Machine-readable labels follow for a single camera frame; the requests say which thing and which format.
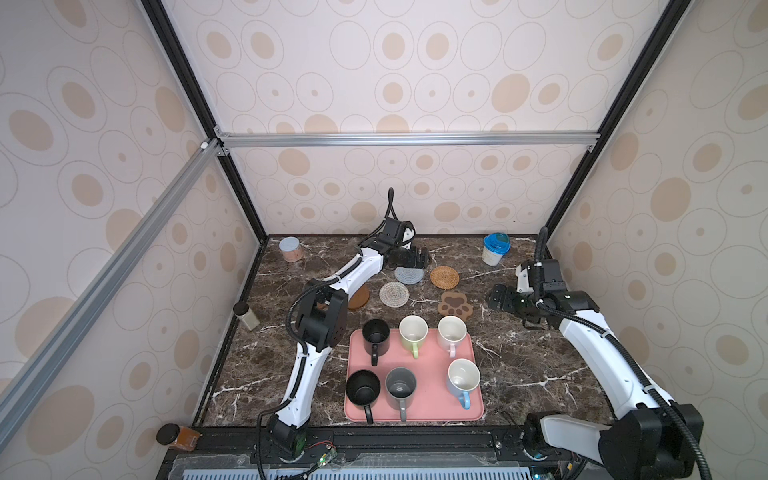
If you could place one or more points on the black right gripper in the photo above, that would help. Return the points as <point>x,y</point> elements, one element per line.
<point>501,297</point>

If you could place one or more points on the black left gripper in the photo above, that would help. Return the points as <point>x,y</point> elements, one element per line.
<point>413,263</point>

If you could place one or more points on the blue woven coaster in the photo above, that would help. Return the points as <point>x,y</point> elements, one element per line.
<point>409,276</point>

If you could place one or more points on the rattan woven coaster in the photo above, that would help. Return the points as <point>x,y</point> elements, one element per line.
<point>444,277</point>

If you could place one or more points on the multicolour woven coaster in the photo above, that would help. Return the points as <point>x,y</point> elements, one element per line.
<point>394,294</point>

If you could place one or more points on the brown wooden coaster front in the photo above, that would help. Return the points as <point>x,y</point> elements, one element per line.
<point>359,299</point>

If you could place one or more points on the cork paw coaster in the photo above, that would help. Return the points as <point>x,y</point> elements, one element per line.
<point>454,303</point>

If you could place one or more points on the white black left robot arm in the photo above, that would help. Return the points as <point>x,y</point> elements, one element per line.
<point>317,321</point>

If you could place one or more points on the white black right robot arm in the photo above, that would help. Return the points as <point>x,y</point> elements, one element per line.
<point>652,435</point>

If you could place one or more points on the white cup blue lid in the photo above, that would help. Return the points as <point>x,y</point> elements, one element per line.
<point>495,246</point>

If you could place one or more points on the green mug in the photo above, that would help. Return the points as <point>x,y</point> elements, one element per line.
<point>413,331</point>

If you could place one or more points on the black mug rear left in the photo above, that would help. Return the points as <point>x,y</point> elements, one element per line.
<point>376,336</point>

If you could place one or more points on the black mug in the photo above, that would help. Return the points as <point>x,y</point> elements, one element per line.
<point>376,336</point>
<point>362,389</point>

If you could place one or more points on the pink jar grey lid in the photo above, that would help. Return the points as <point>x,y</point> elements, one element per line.
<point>291,249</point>

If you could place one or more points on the grey mug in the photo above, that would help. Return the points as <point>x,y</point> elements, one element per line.
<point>400,386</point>

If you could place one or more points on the black mug front left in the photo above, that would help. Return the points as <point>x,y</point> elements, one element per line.
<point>362,389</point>

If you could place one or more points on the small bottle black cap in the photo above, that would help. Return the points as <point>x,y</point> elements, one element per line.
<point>243,312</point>

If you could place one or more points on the amber jar black lid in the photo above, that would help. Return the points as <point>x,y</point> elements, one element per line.
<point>177,437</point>

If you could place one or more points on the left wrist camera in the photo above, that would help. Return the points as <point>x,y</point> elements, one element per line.
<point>397,233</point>

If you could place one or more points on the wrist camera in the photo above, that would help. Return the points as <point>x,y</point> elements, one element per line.
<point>539,277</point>
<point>397,233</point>

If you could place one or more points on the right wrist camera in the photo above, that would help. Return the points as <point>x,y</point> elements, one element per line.
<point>539,277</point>

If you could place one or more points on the blue handled white mug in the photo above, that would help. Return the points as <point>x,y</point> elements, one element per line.
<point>463,377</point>

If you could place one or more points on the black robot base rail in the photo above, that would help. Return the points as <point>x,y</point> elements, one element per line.
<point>377,452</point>

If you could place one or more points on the silver aluminium frame bar rear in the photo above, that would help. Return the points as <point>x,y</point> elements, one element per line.
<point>227,141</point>

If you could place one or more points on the silver aluminium frame bar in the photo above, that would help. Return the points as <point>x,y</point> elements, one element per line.
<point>227,141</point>
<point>47,362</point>

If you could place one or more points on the silver aluminium frame bar left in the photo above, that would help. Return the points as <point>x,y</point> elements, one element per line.
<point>47,362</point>

